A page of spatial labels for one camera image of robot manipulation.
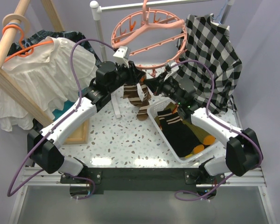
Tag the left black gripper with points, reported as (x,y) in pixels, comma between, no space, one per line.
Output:
(135,74)

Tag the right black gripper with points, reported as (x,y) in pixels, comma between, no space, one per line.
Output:
(157,83)

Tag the brown striped sock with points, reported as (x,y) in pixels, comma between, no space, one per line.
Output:
(131,93)
(142,113)

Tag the pink round clip hanger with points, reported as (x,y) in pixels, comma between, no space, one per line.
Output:
(151,37)

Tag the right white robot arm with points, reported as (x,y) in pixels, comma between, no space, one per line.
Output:
(242,146)

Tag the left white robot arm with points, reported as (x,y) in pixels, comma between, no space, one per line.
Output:
(44,145)

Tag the blue clothes hanger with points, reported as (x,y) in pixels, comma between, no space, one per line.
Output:
(219,15)

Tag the orange clothes hanger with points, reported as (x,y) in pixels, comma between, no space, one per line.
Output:
(25,51)

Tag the white plastic basket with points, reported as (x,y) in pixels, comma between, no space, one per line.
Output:
(213,149)

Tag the black striped sock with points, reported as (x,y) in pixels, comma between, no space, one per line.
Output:
(180,136)

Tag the black white checkered shirt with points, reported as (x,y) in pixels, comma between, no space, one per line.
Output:
(214,66)

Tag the olive orange sock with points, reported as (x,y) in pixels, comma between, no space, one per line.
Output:
(204,137)

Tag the teal cloth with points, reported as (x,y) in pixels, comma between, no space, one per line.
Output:
(66,106)

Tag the dark patterned garment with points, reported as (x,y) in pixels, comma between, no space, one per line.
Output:
(43,57)

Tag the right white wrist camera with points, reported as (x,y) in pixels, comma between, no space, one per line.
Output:
(172,71)

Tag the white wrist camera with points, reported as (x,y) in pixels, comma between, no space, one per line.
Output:
(121,55)
(172,71)

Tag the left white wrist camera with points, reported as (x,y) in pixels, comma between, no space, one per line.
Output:
(121,55)

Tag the white metal clothes rail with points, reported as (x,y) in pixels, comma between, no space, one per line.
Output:
(100,25)

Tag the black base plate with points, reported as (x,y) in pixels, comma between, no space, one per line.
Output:
(100,180)

